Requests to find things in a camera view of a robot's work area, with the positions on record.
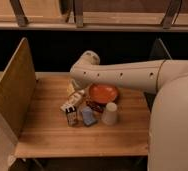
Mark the right dark side panel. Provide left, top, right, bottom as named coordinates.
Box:
left=144, top=38, right=172, bottom=110

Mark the metal shelf bracket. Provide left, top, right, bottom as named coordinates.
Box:
left=74, top=0, right=83, bottom=28
left=9, top=0, right=28, bottom=27
left=161, top=0, right=182, bottom=29

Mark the dark red snack wrapper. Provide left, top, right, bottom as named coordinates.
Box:
left=86, top=101, right=103, bottom=113

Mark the left wooden side panel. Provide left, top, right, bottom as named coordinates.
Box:
left=0, top=38, right=36, bottom=143

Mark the patterned eraser block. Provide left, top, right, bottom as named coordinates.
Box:
left=65, top=106, right=78, bottom=126

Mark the middle metal shelf bracket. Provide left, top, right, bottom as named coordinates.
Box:
left=74, top=0, right=83, bottom=28

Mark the orange plate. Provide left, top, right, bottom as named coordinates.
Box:
left=88, top=84, right=118, bottom=104

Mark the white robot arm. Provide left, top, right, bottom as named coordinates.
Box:
left=70, top=51, right=188, bottom=171

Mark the right metal shelf bracket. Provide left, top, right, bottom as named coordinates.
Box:
left=161, top=0, right=182, bottom=29

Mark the left metal shelf bracket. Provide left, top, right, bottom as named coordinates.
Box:
left=9, top=0, right=28, bottom=27

